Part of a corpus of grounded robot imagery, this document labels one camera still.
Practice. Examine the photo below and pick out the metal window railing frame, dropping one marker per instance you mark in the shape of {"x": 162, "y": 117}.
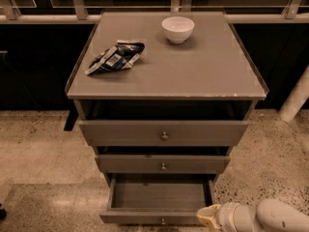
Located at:
{"x": 79, "y": 12}

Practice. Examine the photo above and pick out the white ceramic bowl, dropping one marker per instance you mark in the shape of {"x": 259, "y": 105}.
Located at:
{"x": 177, "y": 29}

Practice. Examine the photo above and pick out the grey top drawer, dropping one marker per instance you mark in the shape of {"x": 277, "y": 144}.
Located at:
{"x": 162, "y": 133}

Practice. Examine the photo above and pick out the crumpled dark snack bag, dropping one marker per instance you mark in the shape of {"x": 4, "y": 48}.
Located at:
{"x": 120, "y": 56}

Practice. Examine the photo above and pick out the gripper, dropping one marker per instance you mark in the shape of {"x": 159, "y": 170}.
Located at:
{"x": 227, "y": 216}

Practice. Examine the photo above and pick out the grey bottom drawer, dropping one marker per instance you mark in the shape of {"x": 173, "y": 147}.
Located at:
{"x": 162, "y": 199}

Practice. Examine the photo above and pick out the grey drawer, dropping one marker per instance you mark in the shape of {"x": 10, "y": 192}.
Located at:
{"x": 162, "y": 164}
{"x": 162, "y": 133}
{"x": 162, "y": 199}

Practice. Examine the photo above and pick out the grey middle drawer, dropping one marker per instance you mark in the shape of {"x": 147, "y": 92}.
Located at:
{"x": 162, "y": 164}

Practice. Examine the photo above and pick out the grey wooden drawer cabinet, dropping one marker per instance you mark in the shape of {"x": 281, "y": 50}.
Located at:
{"x": 209, "y": 77}

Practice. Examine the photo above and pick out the white cylindrical post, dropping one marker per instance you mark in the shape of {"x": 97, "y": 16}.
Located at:
{"x": 296, "y": 99}

